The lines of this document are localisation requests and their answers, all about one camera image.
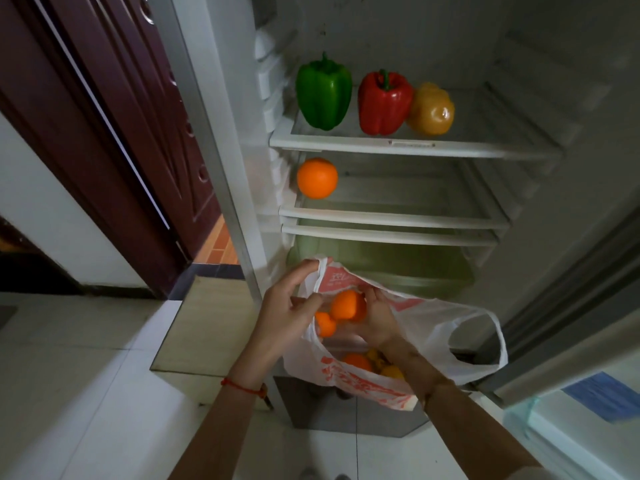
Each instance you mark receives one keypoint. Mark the wide white glass shelf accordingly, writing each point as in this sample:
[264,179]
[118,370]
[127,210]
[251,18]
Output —
[490,129]

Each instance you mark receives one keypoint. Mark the dark wooden door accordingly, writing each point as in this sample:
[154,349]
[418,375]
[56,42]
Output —
[135,114]

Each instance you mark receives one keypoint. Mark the yellow apple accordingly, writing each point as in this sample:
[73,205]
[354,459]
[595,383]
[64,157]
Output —
[392,372]

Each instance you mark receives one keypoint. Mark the white crisper cover shelf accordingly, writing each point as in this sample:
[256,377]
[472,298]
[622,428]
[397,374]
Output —
[395,235]

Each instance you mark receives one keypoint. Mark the orange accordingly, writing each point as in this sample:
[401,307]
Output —
[347,305]
[357,362]
[325,325]
[317,178]

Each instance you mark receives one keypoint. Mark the person's left hand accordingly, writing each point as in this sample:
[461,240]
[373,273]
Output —
[280,319]

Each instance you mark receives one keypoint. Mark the dark sliding door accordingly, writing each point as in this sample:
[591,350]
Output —
[30,269]

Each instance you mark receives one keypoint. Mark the white red-printed plastic bag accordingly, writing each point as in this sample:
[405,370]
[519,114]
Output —
[435,324]

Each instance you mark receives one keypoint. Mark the green bell pepper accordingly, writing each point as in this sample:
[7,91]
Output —
[324,92]

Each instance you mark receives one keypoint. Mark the person's right hand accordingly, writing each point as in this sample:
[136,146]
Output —
[380,327]

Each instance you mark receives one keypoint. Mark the blue inner door sticker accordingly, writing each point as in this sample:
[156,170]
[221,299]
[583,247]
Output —
[602,397]

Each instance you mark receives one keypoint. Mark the dark red refrigerator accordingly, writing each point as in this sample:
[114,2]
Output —
[565,169]

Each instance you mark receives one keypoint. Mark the dark wooden door frame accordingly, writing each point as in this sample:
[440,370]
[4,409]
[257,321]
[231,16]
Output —
[75,159]

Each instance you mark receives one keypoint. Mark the beige small cabinet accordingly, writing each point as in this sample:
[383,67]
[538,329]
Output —
[210,329]

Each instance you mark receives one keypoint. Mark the clear bottom door bin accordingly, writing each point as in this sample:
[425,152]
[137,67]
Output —
[560,449]

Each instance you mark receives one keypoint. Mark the person's right forearm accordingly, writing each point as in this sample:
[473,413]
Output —
[470,429]

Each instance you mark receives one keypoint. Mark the red bell pepper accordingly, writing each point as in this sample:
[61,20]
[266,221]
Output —
[384,104]

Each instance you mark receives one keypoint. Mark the narrow white glass shelf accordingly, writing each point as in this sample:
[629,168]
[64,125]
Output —
[400,194]

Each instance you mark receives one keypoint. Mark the yellow bell pepper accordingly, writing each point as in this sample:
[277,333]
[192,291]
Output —
[431,110]

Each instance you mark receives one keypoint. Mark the grey floor mat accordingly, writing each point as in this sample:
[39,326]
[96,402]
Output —
[6,317]

